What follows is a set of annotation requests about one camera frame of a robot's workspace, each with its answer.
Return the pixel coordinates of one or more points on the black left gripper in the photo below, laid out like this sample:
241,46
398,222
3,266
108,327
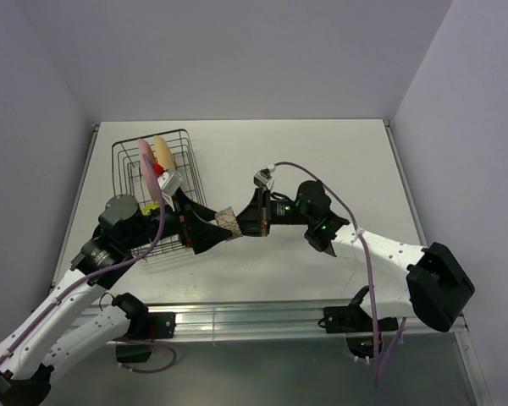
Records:
201,234

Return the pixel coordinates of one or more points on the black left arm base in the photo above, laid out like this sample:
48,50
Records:
151,326

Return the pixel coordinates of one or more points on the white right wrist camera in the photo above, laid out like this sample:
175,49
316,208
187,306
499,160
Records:
264,178

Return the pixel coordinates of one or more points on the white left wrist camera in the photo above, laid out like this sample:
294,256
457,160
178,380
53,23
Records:
169,181

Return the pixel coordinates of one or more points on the lime green bowl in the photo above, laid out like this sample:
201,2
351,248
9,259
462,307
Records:
148,209

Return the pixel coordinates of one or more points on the pink plastic plate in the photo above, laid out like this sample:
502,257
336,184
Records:
147,161

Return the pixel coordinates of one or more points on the small speckled beige dish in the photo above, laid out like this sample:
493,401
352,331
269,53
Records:
227,220

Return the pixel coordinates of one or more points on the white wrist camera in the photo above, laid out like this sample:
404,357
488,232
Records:
169,181
264,178

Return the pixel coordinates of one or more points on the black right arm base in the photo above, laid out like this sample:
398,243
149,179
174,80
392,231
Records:
345,319

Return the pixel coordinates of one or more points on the black wire dish rack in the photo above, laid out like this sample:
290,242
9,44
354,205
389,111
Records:
128,180

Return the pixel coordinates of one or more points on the yellow plastic plate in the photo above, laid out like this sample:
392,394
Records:
164,155

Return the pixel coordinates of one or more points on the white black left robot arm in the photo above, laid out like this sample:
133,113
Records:
34,356

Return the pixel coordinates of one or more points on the aluminium mounting rail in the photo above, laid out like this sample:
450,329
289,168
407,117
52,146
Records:
249,321

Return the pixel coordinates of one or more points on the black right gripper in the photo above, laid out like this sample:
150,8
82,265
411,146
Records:
251,217

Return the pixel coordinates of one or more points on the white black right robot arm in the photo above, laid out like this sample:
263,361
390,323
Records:
434,287

